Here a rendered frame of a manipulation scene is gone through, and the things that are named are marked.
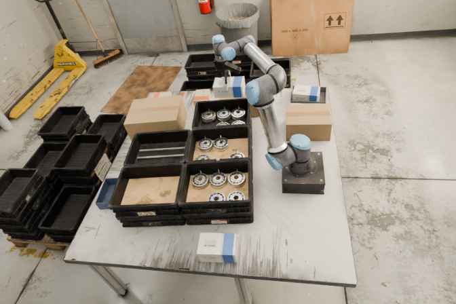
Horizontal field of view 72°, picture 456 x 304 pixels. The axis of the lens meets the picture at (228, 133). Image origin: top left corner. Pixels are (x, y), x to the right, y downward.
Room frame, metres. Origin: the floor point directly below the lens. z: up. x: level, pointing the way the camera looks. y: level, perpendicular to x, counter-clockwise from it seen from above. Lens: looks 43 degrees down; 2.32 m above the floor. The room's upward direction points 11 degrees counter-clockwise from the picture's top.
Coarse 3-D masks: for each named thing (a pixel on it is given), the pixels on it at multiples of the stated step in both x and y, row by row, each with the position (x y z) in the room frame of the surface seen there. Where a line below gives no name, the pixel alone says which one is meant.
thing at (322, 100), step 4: (292, 88) 2.07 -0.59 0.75; (320, 88) 2.03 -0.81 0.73; (324, 88) 2.01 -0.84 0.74; (320, 92) 2.01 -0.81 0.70; (324, 92) 2.00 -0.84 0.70; (320, 96) 1.96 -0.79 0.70; (324, 96) 1.95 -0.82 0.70; (292, 100) 1.92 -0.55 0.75; (296, 100) 1.91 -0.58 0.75; (320, 100) 1.91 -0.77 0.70; (324, 100) 1.90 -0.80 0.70
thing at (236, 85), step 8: (216, 80) 1.81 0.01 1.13; (232, 80) 1.78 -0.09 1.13; (240, 80) 1.76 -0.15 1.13; (216, 88) 1.73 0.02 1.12; (224, 88) 1.72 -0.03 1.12; (232, 88) 1.70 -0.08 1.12; (240, 88) 1.69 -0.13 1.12; (216, 96) 1.73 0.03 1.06; (224, 96) 1.72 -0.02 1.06; (232, 96) 1.71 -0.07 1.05; (240, 96) 1.69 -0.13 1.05
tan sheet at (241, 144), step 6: (240, 138) 1.52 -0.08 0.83; (246, 138) 1.51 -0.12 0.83; (234, 144) 1.48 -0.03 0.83; (240, 144) 1.47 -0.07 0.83; (246, 144) 1.46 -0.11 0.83; (198, 150) 1.49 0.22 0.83; (228, 150) 1.44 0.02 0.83; (234, 150) 1.42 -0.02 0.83; (240, 150) 1.41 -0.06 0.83; (246, 150) 1.40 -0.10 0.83; (210, 156) 1.41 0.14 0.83; (216, 156) 1.40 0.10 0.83; (222, 156) 1.39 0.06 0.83; (228, 156) 1.38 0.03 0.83; (246, 156) 1.35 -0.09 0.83
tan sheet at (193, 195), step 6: (228, 174) 1.23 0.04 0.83; (246, 174) 1.20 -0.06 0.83; (246, 180) 1.16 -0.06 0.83; (192, 186) 1.19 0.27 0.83; (210, 186) 1.17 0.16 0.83; (228, 186) 1.14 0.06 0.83; (246, 186) 1.12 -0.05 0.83; (192, 192) 1.15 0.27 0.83; (198, 192) 1.14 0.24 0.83; (204, 192) 1.13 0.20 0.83; (210, 192) 1.12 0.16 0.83; (222, 192) 1.11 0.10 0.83; (228, 192) 1.10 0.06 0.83; (246, 192) 1.08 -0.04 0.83; (192, 198) 1.11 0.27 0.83; (198, 198) 1.10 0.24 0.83; (204, 198) 1.09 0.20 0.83; (246, 198) 1.04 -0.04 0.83
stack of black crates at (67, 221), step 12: (60, 192) 1.76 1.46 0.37; (72, 192) 1.80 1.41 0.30; (84, 192) 1.77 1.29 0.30; (96, 192) 1.73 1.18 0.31; (60, 204) 1.68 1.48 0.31; (72, 204) 1.69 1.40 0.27; (84, 204) 1.58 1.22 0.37; (48, 216) 1.54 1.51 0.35; (60, 216) 1.58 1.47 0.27; (72, 216) 1.56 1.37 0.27; (84, 216) 1.51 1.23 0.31; (48, 228) 1.42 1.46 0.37; (60, 228) 1.40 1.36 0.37; (72, 228) 1.38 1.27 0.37; (60, 240) 1.43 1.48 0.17; (72, 240) 1.40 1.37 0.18
